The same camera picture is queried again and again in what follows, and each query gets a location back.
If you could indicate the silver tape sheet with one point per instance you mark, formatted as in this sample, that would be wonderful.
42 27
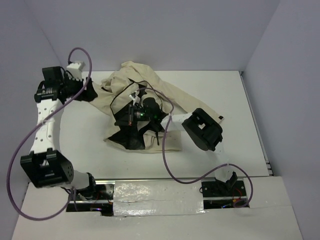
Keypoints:
156 198

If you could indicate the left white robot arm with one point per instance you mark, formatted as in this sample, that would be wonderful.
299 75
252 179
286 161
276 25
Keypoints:
45 165

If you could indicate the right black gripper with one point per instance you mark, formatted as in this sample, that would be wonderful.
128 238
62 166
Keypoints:
127 119

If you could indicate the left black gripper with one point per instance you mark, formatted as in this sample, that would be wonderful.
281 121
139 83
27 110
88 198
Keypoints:
88 95

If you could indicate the right table edge rail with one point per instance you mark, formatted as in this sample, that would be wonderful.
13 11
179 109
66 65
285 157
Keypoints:
266 159

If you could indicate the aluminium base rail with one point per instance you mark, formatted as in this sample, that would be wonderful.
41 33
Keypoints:
102 201

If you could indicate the beige jacket black lining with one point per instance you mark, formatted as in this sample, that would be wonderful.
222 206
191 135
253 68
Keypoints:
113 94

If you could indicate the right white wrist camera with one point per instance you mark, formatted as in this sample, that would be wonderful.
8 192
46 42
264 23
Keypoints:
134 96

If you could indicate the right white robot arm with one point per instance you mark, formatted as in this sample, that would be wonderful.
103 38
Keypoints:
203 130

